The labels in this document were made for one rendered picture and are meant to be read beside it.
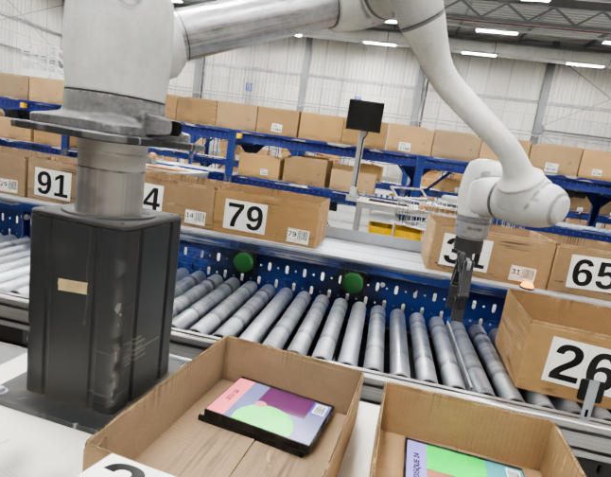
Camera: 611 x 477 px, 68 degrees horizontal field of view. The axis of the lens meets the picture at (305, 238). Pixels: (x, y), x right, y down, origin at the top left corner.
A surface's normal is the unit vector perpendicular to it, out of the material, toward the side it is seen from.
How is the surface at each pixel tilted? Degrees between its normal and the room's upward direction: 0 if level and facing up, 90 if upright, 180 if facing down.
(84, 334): 90
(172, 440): 0
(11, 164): 90
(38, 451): 0
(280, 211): 90
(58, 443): 0
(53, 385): 90
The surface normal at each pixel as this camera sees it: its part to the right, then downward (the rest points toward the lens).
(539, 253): -0.17, 0.17
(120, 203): 0.64, 0.23
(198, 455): 0.12, -0.98
